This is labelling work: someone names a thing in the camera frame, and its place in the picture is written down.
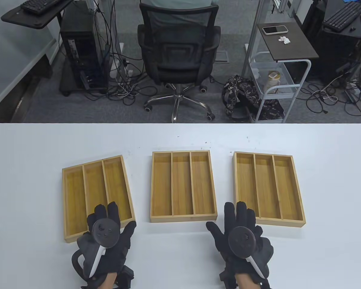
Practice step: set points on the person's left hand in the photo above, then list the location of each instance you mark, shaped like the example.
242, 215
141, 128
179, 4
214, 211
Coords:
121, 247

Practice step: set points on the person's right hand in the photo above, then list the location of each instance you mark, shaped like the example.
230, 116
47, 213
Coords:
258, 210

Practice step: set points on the wooden utensil storage box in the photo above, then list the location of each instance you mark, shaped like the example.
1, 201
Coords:
266, 186
182, 183
75, 192

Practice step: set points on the person's right forearm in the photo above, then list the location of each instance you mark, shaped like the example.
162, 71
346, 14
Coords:
249, 283

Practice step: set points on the person's left forearm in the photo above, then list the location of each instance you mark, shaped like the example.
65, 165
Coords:
109, 281

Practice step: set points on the black patterned bag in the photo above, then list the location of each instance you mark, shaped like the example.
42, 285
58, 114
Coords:
237, 93

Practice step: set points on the jar with yellow label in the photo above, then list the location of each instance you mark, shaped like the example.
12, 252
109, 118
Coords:
274, 79

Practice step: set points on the dark brown side table top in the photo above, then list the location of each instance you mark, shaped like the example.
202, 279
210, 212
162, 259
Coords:
291, 46

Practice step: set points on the black mesh office chair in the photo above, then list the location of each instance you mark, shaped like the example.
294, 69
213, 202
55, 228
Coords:
177, 63

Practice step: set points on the black computer tower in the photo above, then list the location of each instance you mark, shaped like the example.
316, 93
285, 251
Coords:
81, 57
337, 57

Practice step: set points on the crumpled white tissue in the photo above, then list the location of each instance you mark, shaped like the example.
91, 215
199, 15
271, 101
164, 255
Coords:
284, 40

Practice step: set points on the smartphone with pale case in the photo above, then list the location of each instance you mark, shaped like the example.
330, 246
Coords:
275, 29

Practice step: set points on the black keyboard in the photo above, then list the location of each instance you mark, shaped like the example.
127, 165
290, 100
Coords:
40, 6
343, 16

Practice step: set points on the black keyboard stand tray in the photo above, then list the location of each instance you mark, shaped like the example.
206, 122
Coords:
27, 18

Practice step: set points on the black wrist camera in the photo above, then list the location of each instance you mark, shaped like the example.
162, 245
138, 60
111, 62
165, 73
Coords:
225, 278
127, 275

